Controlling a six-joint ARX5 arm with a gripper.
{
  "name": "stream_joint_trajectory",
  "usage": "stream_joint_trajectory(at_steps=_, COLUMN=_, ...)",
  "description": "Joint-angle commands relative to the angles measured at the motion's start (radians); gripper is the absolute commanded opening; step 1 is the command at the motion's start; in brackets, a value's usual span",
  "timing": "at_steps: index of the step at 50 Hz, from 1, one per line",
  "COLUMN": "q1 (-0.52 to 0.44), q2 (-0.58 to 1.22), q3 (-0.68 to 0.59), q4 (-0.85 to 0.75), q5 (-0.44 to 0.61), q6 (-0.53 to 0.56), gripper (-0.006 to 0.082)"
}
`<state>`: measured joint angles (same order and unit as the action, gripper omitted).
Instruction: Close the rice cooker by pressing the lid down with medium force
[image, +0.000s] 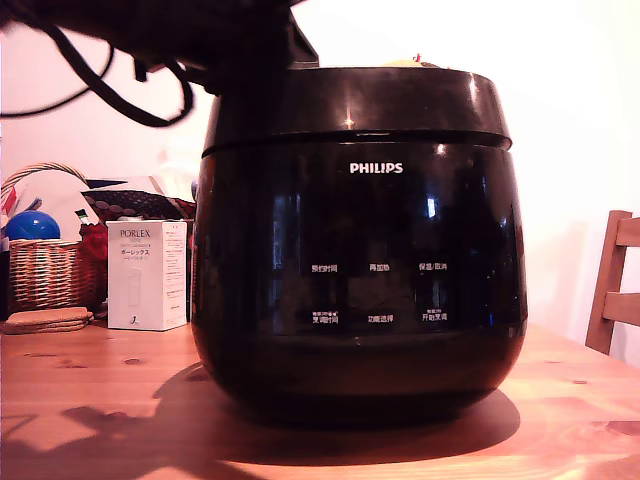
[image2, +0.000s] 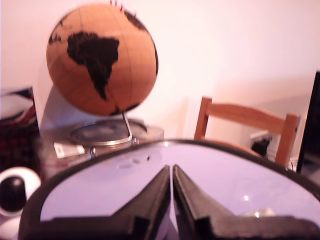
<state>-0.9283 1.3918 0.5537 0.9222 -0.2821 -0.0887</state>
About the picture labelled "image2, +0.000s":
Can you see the wooden chair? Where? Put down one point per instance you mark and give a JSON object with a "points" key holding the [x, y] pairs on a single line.
{"points": [[240, 110]]}

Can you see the black rice cooker lid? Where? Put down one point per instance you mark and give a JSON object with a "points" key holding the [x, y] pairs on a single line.
{"points": [[100, 187]]}

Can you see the dark patterned bag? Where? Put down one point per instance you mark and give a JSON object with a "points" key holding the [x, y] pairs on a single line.
{"points": [[17, 140]]}

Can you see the white wall socket with plug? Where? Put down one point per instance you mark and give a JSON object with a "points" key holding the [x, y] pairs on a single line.
{"points": [[261, 142]]}

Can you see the black monitor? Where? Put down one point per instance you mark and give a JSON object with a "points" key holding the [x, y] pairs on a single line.
{"points": [[311, 125]]}

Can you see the white round security camera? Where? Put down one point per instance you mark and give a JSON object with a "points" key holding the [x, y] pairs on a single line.
{"points": [[15, 192]]}

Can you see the round metal tin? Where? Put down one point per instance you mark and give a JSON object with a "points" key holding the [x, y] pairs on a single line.
{"points": [[150, 135]]}

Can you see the cork globe on metal stand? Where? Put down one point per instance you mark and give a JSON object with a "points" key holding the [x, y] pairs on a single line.
{"points": [[100, 62]]}

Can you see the white label card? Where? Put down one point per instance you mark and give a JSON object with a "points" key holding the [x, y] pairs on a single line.
{"points": [[68, 150]]}

